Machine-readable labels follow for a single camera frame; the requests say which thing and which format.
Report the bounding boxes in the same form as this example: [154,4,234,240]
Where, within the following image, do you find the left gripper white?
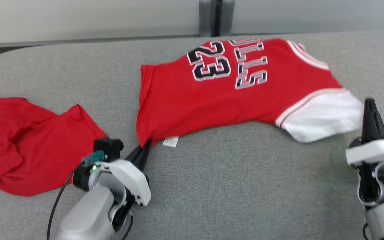
[73,140,153,206]

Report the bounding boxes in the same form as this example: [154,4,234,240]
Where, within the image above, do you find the red basketball jersey white sleeves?
[136,38,364,148]

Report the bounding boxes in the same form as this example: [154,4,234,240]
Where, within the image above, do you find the red shorts white trim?
[0,97,108,200]

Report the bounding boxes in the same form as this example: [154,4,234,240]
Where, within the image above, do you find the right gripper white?
[345,98,384,166]

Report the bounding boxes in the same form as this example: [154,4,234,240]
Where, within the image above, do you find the grey metal partition post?
[199,0,235,37]

